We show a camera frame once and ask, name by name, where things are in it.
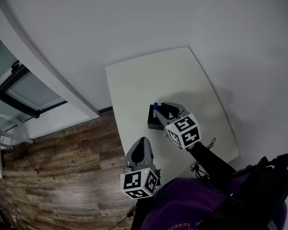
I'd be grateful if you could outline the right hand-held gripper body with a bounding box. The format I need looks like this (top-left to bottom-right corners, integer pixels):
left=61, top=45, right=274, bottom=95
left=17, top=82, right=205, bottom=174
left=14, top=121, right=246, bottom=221
left=165, top=109, right=202, bottom=150

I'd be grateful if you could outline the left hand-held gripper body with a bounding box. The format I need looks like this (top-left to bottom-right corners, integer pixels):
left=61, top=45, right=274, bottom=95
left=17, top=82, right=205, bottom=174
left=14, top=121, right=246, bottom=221
left=120, top=164, right=162, bottom=199

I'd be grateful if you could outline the black box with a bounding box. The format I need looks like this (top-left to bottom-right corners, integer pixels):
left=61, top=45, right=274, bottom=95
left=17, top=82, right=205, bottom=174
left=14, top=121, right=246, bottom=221
left=147, top=103, right=166, bottom=131

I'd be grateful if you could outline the person's left forearm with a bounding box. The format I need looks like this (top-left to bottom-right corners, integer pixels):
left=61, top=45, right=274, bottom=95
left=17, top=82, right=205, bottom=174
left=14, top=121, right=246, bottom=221
left=133, top=193, right=159, bottom=230

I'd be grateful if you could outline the person's right forearm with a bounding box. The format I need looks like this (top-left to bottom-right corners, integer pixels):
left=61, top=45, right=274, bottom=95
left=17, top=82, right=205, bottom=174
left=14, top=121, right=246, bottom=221
left=186, top=142, right=238, bottom=196

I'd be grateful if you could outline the person's purple shirt torso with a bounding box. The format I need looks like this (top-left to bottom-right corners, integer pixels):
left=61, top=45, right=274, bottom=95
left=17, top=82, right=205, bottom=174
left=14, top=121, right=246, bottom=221
left=140, top=177, right=288, bottom=230

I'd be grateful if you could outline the black chest-mounted device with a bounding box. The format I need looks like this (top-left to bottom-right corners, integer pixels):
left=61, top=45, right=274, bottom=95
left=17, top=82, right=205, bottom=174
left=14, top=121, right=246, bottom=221
left=201, top=153, right=288, bottom=230

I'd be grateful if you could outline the black-framed window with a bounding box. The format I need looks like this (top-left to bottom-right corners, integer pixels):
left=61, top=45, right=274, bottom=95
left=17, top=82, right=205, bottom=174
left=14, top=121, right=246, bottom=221
left=0, top=26, right=68, bottom=119

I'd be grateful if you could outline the black floor cable with plug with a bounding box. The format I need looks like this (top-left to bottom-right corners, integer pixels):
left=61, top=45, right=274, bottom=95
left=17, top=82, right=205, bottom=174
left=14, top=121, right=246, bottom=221
left=110, top=206, right=136, bottom=230

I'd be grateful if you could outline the thin black cord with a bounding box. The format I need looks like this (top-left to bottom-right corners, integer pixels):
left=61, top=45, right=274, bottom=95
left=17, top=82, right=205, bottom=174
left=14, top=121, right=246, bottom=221
left=190, top=138, right=217, bottom=180

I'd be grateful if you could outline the thin white floor cable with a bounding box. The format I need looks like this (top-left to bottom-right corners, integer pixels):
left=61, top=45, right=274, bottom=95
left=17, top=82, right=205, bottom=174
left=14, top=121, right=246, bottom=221
left=0, top=181, right=20, bottom=225

